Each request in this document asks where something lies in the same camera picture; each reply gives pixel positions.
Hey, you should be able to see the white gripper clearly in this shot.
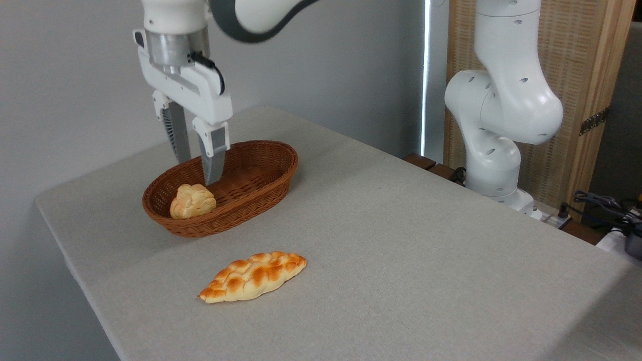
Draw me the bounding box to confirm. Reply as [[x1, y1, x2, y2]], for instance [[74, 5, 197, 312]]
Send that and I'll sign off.
[[133, 29, 234, 186]]

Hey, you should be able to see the round bread roll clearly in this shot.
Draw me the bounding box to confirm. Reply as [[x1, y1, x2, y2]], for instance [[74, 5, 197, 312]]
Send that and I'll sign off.
[[170, 184, 217, 220]]

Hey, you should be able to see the brown wicker basket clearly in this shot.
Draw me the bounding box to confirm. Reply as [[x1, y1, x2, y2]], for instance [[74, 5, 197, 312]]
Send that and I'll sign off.
[[142, 140, 299, 238]]

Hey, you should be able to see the braided bread loaf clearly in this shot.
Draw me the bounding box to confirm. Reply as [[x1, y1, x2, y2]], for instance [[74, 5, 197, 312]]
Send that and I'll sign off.
[[198, 251, 307, 304]]

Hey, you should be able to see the brown wooden board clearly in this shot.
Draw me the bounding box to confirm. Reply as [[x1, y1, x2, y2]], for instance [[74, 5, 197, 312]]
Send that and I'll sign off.
[[403, 153, 466, 187]]

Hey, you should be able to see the grey tablecloth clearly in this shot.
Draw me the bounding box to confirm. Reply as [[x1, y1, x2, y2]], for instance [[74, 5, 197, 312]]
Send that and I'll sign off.
[[35, 105, 642, 361]]

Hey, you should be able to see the wooden bamboo folding screen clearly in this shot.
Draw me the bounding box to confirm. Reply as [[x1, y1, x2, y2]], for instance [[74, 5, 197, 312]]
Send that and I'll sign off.
[[444, 0, 636, 221]]

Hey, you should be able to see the metal screen hinge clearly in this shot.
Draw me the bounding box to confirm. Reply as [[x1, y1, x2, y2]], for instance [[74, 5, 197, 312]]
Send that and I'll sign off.
[[579, 107, 610, 136]]

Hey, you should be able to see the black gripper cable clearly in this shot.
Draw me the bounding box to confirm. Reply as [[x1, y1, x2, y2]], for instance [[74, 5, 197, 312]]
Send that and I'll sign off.
[[190, 52, 225, 96]]

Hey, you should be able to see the dark cable bundle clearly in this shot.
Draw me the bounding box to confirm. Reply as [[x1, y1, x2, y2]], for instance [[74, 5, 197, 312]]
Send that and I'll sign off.
[[573, 191, 642, 225]]

